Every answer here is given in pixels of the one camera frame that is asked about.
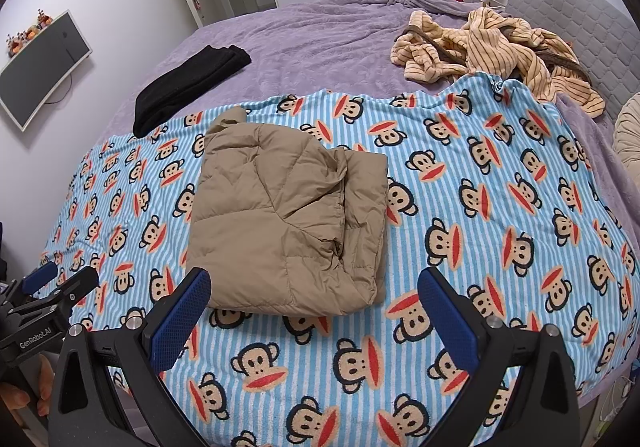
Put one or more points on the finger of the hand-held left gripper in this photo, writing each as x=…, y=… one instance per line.
x=40, y=277
x=75, y=289

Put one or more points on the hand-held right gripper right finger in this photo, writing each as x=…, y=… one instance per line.
x=447, y=314

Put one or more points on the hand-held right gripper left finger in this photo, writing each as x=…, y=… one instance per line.
x=182, y=314

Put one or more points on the beige puffer jacket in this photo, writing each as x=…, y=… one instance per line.
x=280, y=207

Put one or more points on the person's left hand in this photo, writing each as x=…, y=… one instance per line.
x=42, y=377

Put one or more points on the blue striped monkey print blanket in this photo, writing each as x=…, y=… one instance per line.
x=475, y=177

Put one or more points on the black folded garment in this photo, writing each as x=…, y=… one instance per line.
x=190, y=82

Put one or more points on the orange toy decoration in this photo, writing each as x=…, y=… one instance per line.
x=44, y=19
x=22, y=43

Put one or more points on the beige round cushion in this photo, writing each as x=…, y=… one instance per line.
x=631, y=137

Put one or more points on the beige striped fleece garment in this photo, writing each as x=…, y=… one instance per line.
x=500, y=42

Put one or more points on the purple bedspread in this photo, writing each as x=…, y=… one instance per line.
x=325, y=37

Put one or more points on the grey quilted headboard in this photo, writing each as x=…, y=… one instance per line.
x=565, y=2

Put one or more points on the white framed wall monitor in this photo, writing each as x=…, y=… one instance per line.
x=40, y=72

